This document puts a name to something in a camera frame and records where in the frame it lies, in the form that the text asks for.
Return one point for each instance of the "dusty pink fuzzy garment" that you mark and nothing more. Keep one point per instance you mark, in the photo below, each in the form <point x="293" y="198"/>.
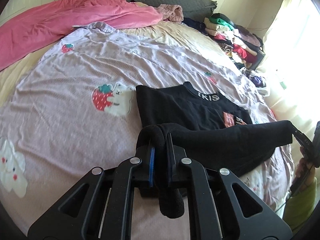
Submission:
<point x="172" y="13"/>

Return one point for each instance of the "bag of clothes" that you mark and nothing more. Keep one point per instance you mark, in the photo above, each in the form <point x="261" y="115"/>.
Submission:
<point x="258" y="80"/>

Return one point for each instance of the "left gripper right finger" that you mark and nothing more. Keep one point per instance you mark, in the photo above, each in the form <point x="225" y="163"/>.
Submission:
<point x="171" y="158"/>

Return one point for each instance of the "lilac strawberry print bedsheet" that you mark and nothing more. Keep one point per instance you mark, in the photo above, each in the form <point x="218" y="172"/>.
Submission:
<point x="72" y="106"/>

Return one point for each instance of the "green right sleeve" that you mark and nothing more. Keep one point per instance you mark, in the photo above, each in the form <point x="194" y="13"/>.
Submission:
<point x="300" y="207"/>

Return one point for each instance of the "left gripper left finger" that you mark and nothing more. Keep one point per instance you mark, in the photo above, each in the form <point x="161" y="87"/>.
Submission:
<point x="151" y="164"/>

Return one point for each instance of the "pile of folded clothes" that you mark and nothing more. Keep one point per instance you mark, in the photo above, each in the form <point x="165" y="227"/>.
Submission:
<point x="244" y="48"/>

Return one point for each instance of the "right hand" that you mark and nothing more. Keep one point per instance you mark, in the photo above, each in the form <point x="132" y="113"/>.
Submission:
<point x="303" y="165"/>

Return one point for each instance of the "black sweatshirt orange cuffs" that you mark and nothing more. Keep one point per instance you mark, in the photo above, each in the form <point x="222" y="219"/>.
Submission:
<point x="210" y="128"/>

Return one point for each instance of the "pink blanket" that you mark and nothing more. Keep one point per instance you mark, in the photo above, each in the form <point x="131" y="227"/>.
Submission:
<point x="40" y="26"/>

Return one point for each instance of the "dark navy garment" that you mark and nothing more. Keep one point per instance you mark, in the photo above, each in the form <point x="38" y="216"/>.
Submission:
<point x="200" y="26"/>

